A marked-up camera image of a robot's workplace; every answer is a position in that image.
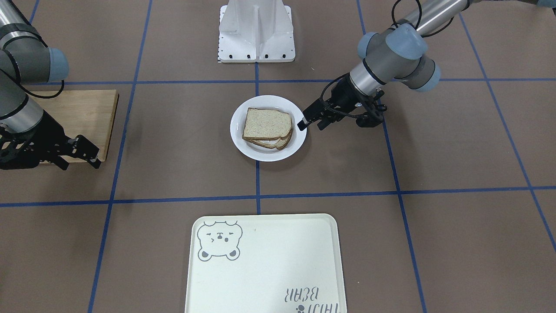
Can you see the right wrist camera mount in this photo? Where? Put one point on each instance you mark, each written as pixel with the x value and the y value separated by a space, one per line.
pixel 15 152

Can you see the cream bear serving tray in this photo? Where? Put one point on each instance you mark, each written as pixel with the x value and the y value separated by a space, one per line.
pixel 277 263

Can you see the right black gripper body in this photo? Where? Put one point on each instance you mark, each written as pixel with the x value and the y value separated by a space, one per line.
pixel 44 135

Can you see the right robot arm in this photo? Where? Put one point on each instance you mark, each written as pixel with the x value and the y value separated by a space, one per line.
pixel 25 59

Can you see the wooden cutting board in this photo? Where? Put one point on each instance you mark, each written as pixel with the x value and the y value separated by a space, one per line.
pixel 90 113

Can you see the fried egg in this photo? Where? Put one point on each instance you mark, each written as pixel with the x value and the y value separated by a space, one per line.
pixel 276 142

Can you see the white round plate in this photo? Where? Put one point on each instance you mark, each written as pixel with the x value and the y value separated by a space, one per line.
pixel 257 152

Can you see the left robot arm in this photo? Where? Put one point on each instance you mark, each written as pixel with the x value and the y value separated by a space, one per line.
pixel 398 53

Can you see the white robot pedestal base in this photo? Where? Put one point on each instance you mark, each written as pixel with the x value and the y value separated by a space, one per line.
pixel 256 31

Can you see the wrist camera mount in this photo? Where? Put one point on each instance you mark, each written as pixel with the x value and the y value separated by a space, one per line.
pixel 374 112
pixel 15 152

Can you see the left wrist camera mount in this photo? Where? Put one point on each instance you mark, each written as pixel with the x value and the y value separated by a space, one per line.
pixel 374 112

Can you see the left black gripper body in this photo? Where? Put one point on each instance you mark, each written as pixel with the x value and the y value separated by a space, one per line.
pixel 344 94

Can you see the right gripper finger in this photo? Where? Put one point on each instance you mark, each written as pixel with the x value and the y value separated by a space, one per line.
pixel 60 163
pixel 82 148

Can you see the bread slice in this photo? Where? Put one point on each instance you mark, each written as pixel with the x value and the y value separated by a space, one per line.
pixel 279 147
pixel 266 124

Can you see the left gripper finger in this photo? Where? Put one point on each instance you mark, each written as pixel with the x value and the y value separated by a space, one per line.
pixel 312 112
pixel 324 120

